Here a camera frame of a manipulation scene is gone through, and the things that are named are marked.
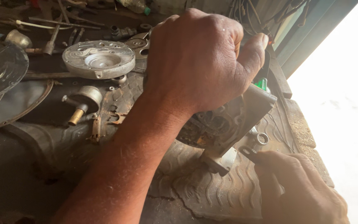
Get person's right hand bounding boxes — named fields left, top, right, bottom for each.
left=254, top=151, right=350, bottom=224

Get person's left hand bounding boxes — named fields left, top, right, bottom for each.
left=144, top=8, right=270, bottom=113

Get small steel spanner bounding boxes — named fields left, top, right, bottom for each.
left=238, top=145, right=261, bottom=163

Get green handled screwdriver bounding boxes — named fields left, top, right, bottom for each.
left=253, top=50, right=272, bottom=92

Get small perforated metal disc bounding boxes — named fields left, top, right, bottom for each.
left=124, top=32, right=151, bottom=60

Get grey metal motor housing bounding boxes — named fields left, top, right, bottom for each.
left=176, top=83, right=278, bottom=177

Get grey metal valve fitting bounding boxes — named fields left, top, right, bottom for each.
left=104, top=24, right=138, bottom=41

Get plastic bottle with green cap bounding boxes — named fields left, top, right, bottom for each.
left=116, top=0, right=152, bottom=16

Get round aluminium cover plate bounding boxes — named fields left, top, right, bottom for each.
left=62, top=40, right=136, bottom=80

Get rusty metal clip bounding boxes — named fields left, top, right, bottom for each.
left=110, top=111, right=127, bottom=125

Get black tyre rubber mat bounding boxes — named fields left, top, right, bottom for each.
left=4, top=59, right=335, bottom=222

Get metal cylinder with brass nozzle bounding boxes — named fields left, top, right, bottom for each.
left=61, top=85, right=103, bottom=127

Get dark metal pliers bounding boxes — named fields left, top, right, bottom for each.
left=68, top=27, right=86, bottom=47

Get long thin metal rod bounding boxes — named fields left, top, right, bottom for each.
left=28, top=17, right=102, bottom=31

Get flat rusty metal bar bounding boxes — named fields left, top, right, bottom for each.
left=23, top=72, right=77, bottom=80

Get shiny metal bell cap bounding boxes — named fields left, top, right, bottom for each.
left=5, top=29, right=33, bottom=50

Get dark round metal disc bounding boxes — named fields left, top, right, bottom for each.
left=0, top=42, right=29, bottom=104

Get thin black wire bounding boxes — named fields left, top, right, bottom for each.
left=266, top=113, right=295, bottom=153

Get steel ring spanner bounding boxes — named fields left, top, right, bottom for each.
left=249, top=126, right=270, bottom=146

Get rusty small metal bracket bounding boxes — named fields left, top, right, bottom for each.
left=90, top=114, right=102, bottom=144

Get grey metal door frame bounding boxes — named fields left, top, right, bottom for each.
left=272, top=0, right=358, bottom=79

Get large rusty ring plate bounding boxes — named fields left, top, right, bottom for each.
left=0, top=79, right=54, bottom=132

